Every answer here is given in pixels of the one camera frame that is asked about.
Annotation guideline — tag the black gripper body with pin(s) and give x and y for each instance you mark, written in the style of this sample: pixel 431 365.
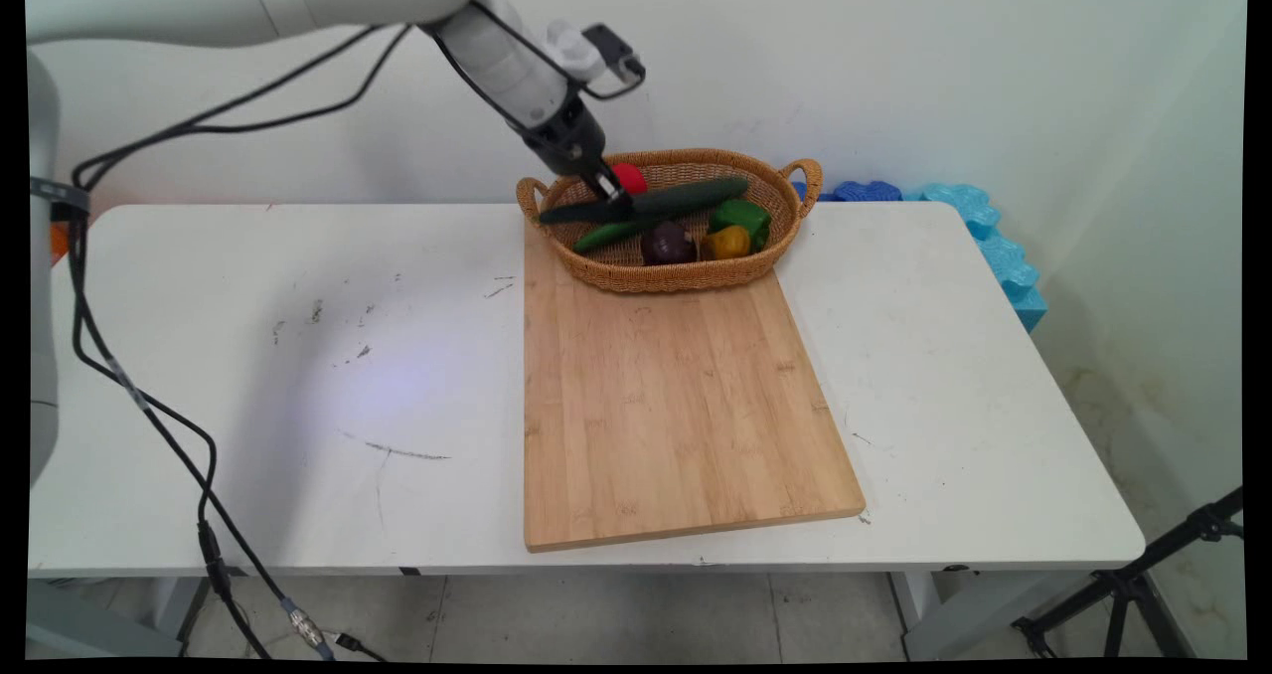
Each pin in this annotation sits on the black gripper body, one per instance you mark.
pixel 568 137

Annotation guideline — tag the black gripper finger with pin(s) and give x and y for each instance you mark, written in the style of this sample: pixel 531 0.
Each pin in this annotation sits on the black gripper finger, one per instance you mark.
pixel 624 214
pixel 608 185

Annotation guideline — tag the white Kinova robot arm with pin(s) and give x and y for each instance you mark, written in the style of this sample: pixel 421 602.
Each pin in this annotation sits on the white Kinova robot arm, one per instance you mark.
pixel 248 3

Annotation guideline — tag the dark green cucumber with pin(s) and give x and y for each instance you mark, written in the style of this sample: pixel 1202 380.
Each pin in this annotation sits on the dark green cucumber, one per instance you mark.
pixel 696 195

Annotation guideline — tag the woven wicker basket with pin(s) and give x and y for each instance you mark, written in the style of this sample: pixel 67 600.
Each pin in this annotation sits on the woven wicker basket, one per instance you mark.
pixel 676 276

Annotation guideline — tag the yellow bell pepper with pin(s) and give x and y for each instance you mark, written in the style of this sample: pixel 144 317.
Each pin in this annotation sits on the yellow bell pepper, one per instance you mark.
pixel 725 244

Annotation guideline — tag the green bell pepper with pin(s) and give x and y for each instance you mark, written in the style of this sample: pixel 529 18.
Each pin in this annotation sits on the green bell pepper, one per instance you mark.
pixel 740 217

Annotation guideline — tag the wooden cutting board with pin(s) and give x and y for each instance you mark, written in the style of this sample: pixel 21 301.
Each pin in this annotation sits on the wooden cutting board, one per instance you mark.
pixel 676 406

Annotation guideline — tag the dark blue foam piece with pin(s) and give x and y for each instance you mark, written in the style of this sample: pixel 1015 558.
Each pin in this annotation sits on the dark blue foam piece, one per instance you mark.
pixel 867 191

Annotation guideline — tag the cyan foam piece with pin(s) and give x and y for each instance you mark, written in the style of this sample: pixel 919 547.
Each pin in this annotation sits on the cyan foam piece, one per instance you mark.
pixel 1009 261
pixel 962 207
pixel 1030 308

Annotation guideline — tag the white table leg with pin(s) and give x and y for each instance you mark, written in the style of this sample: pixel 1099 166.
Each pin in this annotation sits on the white table leg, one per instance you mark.
pixel 984 614
pixel 109 619

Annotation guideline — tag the black tripod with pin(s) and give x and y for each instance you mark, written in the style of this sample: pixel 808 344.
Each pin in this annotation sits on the black tripod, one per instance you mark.
pixel 1123 585

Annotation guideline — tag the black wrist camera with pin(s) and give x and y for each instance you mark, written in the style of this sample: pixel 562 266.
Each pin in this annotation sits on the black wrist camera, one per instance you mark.
pixel 614 53

